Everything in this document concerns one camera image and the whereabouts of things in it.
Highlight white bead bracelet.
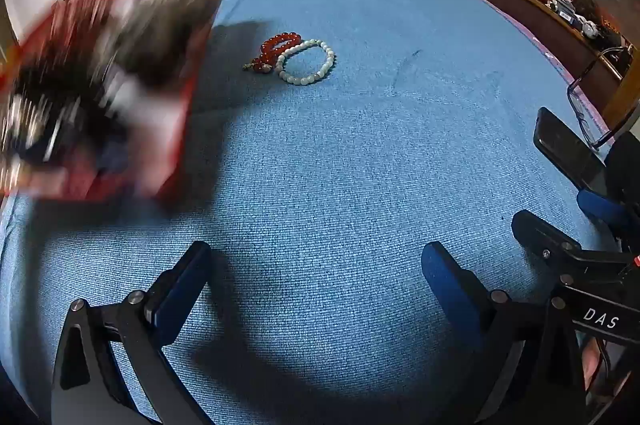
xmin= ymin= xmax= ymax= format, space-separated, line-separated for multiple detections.
xmin=275 ymin=38 xmax=337 ymax=86

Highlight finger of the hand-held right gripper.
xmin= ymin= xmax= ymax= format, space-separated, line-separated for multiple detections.
xmin=511 ymin=209 xmax=640 ymax=347
xmin=576 ymin=189 xmax=633 ymax=233

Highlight red bead bracelet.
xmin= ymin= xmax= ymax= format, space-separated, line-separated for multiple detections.
xmin=243 ymin=32 xmax=303 ymax=74

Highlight heap of small packages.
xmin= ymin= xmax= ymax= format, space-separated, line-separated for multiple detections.
xmin=525 ymin=0 xmax=626 ymax=40

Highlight black eyeglasses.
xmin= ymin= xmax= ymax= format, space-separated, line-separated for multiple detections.
xmin=566 ymin=46 xmax=638 ymax=150

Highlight black smartphone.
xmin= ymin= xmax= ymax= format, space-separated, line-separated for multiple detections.
xmin=533 ymin=107 xmax=608 ymax=200

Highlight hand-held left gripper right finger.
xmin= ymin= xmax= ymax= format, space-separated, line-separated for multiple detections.
xmin=421 ymin=241 xmax=588 ymax=425

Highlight blue bedspread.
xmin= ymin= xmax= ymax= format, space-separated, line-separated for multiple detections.
xmin=0 ymin=0 xmax=621 ymax=425

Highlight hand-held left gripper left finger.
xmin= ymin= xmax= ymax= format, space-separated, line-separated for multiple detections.
xmin=50 ymin=241 xmax=216 ymax=425

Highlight red cardboard box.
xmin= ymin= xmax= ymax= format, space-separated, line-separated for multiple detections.
xmin=0 ymin=0 xmax=232 ymax=212

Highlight wooden cabinet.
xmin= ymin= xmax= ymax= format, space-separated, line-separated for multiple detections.
xmin=425 ymin=0 xmax=640 ymax=116

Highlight brown tulle scrunchie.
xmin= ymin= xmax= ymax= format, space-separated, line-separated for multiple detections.
xmin=107 ymin=0 xmax=223 ymax=90

